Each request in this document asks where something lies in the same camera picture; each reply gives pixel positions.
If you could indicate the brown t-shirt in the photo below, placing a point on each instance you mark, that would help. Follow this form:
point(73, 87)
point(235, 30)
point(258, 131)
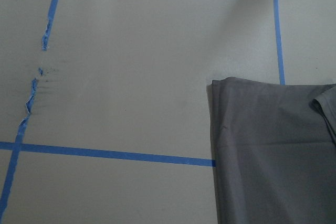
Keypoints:
point(275, 151)

